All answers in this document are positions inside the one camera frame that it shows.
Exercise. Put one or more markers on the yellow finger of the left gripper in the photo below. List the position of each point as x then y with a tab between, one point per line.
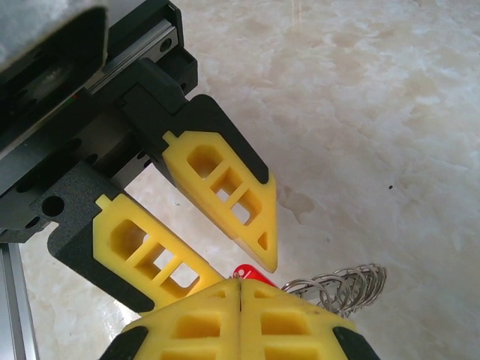
240	144
78	247

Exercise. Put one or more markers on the red plastic key tag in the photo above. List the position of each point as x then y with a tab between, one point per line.
249	273

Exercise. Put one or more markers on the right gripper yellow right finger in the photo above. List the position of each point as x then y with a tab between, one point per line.
300	330

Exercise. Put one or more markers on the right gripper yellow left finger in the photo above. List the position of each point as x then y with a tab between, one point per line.
180	330

